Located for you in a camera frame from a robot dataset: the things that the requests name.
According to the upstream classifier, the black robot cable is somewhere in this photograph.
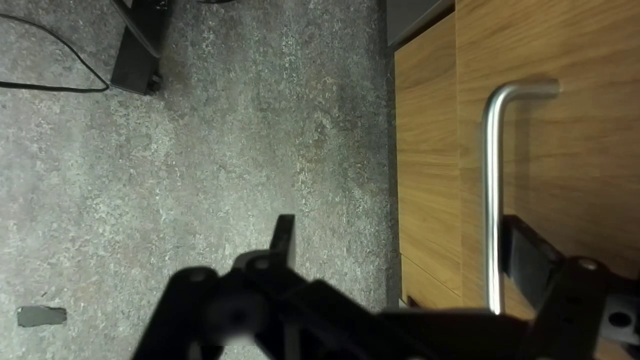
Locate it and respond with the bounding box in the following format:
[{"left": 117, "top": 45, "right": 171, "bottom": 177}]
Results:
[{"left": 0, "top": 11, "right": 112, "bottom": 93}]

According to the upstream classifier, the black table leg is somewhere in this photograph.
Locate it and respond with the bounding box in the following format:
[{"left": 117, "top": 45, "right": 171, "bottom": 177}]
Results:
[{"left": 110, "top": 0, "right": 174, "bottom": 96}]

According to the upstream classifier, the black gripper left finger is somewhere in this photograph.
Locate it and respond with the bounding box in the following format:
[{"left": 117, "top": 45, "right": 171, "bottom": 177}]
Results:
[{"left": 269, "top": 214, "right": 296, "bottom": 262}]

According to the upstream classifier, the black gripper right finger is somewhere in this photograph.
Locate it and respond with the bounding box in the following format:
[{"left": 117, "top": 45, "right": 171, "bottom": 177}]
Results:
[{"left": 499, "top": 214, "right": 561, "bottom": 308}]

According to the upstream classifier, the silver drawer handle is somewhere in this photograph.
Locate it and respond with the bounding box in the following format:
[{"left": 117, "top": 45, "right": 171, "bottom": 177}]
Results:
[{"left": 480, "top": 77, "right": 559, "bottom": 314}]

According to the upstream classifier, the wooden drawer with white interior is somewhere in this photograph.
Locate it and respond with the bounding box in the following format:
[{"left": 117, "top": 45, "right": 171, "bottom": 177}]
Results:
[{"left": 391, "top": 0, "right": 640, "bottom": 360}]

